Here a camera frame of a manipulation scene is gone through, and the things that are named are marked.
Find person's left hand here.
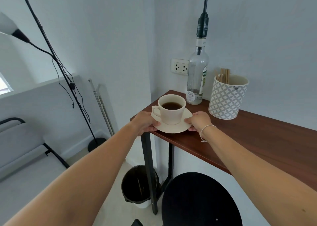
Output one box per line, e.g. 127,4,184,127
130,111,161,136

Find cream coffee cup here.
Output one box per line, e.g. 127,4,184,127
151,94,187,125

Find cream saucer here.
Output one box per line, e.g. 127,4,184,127
151,107,193,134

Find grey sofa with black frame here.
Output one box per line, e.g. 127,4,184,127
0,117,70,226

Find white trash bin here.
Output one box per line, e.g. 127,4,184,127
134,199,152,209

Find window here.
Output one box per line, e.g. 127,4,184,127
0,72,14,96

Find black round stool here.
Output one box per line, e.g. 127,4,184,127
161,172,243,226

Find white metal rods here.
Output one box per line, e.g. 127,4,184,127
88,79,115,136

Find black table frame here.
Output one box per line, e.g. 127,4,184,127
140,131,175,215

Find person's right forearm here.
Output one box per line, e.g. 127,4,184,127
200,125,317,226

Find white wall socket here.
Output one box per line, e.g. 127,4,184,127
171,58,190,76

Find clear glass bottle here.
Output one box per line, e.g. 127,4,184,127
186,37,210,105

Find white wrist band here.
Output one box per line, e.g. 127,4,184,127
199,124,217,143

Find black floor lamp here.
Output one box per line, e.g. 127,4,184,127
0,0,107,152

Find black pump dispenser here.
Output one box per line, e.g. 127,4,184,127
191,0,212,39

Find black lamp cable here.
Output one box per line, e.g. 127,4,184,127
52,57,91,124

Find person's right hand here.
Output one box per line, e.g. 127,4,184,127
184,111,214,135

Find person's left forearm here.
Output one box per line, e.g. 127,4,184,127
3,121,149,226

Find grey patterned white container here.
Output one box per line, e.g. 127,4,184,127
208,74,249,120

